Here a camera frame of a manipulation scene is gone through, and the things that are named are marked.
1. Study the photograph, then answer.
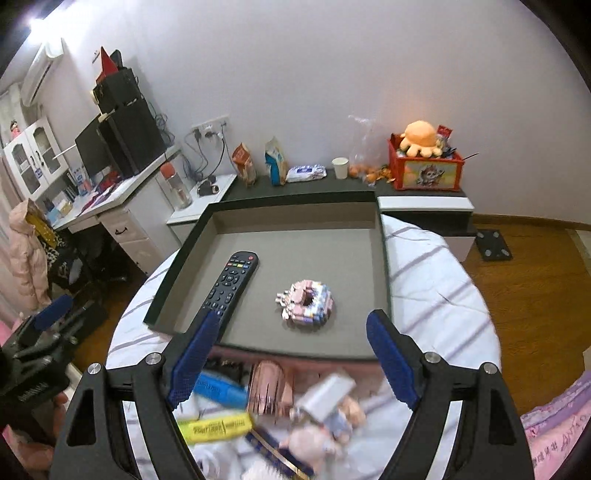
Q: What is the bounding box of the yellow highlighter marker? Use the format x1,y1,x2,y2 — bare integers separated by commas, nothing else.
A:
178,412,253,445

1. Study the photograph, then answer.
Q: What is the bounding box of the blue highlighter marker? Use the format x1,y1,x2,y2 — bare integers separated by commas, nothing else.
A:
193,371,249,410

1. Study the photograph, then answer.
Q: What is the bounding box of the black hair claw clip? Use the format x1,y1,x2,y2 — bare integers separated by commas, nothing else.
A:
204,357,252,385

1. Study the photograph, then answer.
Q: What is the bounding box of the blue gold slim box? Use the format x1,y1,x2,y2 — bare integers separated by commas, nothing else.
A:
245,427,315,479

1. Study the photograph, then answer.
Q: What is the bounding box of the pink pig doll figure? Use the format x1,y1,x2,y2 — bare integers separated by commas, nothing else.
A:
278,396,369,471

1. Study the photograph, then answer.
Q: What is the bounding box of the white square charger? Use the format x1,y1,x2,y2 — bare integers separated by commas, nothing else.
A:
291,372,356,423

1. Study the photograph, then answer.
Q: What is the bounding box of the black tv remote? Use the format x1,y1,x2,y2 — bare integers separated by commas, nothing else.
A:
199,251,259,339

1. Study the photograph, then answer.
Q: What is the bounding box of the rose gold metal cup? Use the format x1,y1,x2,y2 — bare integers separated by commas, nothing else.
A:
247,360,294,417

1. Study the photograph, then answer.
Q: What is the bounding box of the pink donut brick model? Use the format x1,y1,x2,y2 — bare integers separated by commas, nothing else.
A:
274,279,334,329

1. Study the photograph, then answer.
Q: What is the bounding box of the white travel plug adapter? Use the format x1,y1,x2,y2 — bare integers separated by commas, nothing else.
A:
190,442,235,480

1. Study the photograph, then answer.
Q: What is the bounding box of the white cat brick model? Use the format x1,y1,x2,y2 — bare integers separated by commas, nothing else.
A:
242,460,287,480

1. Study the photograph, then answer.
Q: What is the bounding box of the person's left hand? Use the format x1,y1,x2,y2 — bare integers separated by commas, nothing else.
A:
2,391,70,471

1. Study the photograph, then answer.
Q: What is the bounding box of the pink puffer jacket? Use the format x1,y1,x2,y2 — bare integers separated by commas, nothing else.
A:
9,199,57,312

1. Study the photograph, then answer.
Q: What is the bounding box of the pink bedding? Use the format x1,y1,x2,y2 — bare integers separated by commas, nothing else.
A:
521,370,590,479

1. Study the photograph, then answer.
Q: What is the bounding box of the black office chair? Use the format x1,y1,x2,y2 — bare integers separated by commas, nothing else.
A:
44,226,130,300

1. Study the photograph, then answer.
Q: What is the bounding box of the striped white table cover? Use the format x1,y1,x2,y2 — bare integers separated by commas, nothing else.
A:
106,216,501,479

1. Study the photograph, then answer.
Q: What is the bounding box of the white desk with drawers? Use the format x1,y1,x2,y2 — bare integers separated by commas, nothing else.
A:
54,146,181,275

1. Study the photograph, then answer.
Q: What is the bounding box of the white glass door cabinet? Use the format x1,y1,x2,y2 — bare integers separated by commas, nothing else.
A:
4,117,68,200

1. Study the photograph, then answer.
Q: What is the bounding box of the black computer monitor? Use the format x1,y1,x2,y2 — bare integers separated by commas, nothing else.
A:
75,116,114,178

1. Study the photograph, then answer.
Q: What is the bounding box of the orange cap water bottle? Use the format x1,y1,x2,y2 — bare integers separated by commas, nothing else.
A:
160,162,192,210

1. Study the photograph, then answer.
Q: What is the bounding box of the black floor scale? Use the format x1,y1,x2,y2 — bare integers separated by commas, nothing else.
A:
476,229,513,262

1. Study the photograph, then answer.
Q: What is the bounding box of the black computer tower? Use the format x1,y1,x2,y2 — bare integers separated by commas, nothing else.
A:
98,98,166,179

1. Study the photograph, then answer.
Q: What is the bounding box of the white low cabinet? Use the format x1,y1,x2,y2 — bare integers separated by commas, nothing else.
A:
167,171,476,262

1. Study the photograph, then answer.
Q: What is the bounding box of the black speaker box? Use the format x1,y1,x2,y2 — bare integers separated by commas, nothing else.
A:
92,68,142,114

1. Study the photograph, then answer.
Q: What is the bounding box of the pink box black rim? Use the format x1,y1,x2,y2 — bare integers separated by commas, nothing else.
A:
144,202,391,372

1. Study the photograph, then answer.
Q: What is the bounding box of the orange snack bag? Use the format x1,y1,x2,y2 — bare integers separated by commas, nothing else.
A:
231,143,257,186

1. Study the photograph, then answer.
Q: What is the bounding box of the white air conditioner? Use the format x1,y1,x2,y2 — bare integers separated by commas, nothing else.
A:
20,37,64,107

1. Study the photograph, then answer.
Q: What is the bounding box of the red toy storage box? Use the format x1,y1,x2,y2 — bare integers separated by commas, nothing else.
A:
388,134,465,192

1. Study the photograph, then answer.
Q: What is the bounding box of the blue snack bag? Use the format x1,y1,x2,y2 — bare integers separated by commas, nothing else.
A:
264,137,288,186

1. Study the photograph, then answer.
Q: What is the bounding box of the wet wipes pack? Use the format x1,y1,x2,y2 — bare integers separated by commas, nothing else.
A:
286,164,327,183

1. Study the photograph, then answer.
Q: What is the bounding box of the plastic bag of oranges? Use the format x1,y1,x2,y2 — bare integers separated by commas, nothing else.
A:
348,115,394,186

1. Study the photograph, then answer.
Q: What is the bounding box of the orange octopus plush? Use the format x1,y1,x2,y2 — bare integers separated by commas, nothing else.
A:
400,120,443,158

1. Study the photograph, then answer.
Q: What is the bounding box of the white paper cup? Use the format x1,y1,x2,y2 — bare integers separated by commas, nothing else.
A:
332,157,349,180

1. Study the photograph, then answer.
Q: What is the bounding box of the small black camera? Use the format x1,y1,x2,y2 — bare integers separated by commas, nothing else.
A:
197,174,219,197

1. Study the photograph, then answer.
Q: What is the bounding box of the white wall power strip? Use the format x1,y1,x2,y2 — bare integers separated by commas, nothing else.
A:
190,115,229,137

